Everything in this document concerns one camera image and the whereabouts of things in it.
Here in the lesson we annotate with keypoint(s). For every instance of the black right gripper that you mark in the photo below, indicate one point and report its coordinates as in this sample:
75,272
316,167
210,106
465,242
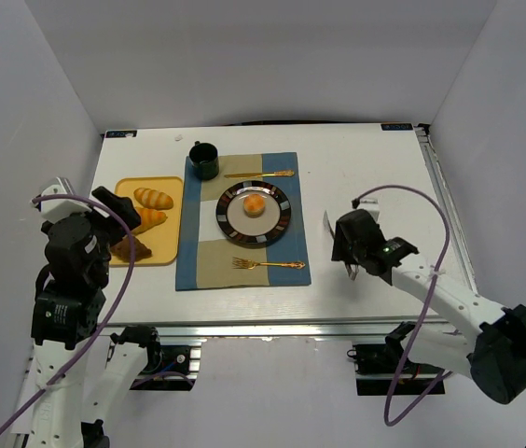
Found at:
344,241

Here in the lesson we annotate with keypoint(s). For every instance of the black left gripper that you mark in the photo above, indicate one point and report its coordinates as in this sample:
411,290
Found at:
117,211

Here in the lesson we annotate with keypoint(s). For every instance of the silver metal tongs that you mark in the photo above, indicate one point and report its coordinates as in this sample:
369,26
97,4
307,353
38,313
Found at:
352,271

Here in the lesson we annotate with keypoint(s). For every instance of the small round bread bun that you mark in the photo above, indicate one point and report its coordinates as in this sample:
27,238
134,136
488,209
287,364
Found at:
254,205

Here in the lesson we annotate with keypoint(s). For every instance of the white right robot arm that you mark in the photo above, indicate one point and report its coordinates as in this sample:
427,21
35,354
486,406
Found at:
490,345

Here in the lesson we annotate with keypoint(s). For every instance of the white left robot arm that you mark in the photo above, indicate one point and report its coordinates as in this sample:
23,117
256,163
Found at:
69,297

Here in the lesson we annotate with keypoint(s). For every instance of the golden croissant bread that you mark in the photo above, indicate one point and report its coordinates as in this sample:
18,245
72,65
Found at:
150,218

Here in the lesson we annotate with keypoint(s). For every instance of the long striped bread roll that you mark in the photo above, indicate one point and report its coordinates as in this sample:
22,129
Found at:
153,199

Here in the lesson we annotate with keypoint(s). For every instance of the chocolate brown croissant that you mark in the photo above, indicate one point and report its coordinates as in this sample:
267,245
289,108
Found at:
127,247

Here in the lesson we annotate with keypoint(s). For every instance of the yellow plastic tray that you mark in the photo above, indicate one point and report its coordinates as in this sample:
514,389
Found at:
163,240

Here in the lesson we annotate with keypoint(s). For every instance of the blue beige checkered placemat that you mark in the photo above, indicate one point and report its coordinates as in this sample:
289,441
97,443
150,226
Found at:
205,253

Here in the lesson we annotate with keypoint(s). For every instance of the blue label sticker left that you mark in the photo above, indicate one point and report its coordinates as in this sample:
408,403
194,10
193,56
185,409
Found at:
120,134

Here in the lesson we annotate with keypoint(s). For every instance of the blue label sticker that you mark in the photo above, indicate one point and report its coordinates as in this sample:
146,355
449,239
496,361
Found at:
397,127
120,134

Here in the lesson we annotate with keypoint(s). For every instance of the gold butter knife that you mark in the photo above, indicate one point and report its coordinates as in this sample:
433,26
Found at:
282,173

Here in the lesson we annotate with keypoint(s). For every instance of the dark green mug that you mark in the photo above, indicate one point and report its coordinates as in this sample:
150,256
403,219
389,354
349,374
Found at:
204,160

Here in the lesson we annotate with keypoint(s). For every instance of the dark rimmed ceramic plate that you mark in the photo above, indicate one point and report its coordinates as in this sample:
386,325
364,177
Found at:
244,230

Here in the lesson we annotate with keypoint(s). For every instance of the blue label sticker right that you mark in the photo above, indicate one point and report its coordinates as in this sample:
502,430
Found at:
397,127

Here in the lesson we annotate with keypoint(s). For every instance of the gold fork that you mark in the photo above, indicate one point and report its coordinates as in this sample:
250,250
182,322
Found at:
248,264

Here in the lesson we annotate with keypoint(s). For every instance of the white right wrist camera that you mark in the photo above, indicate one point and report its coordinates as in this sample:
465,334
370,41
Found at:
371,205

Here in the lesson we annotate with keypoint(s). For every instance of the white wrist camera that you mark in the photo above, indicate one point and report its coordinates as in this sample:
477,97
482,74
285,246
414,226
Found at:
55,210
371,205

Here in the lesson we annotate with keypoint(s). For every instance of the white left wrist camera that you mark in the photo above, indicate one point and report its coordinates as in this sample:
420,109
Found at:
55,210

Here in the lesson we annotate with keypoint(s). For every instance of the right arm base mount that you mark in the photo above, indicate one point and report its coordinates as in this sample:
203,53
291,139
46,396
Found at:
374,371

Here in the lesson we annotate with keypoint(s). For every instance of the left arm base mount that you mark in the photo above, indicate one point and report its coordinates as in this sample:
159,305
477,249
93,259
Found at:
167,367

